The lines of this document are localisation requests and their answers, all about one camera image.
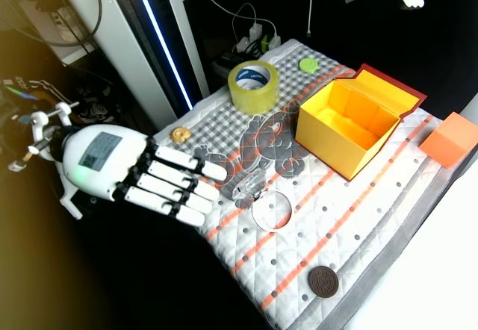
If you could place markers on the yellow box with red lid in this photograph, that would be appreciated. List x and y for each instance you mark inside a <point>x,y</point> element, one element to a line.
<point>336,147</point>

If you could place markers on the gold toy coin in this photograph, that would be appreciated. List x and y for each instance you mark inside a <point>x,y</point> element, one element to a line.
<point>180,134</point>

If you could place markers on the white column with blue light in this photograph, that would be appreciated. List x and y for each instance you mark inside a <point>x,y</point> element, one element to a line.
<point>123,39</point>

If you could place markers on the green round cap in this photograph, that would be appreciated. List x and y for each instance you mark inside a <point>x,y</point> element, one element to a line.
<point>308,65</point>

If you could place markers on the small white plug adapter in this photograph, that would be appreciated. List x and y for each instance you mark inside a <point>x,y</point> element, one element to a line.
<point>275,40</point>

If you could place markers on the orange cube block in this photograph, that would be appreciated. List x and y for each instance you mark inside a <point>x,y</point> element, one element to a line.
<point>446,143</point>

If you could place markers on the green plug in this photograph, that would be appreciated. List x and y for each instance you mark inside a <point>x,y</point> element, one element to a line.
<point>265,42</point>

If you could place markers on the white charger plug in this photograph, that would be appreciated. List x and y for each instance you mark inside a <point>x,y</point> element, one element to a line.
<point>255,31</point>

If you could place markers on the black power adapter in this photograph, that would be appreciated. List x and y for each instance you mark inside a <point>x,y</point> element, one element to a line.
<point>229,60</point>

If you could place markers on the clear packing tape roll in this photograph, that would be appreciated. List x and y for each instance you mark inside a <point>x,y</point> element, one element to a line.
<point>254,96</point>

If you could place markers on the white power strip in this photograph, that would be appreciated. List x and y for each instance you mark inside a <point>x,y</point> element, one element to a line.
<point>242,44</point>

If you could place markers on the grey quilt with bear print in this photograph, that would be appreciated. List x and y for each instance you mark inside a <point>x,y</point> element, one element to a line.
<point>336,218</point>

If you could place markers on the brown round cookie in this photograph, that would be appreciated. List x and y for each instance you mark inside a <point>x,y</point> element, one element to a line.
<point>323,282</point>

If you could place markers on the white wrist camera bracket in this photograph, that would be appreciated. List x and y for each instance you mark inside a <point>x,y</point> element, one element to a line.
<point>72,205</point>

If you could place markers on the white wall socket strip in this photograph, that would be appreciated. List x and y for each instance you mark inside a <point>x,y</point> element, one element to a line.
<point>61,24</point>

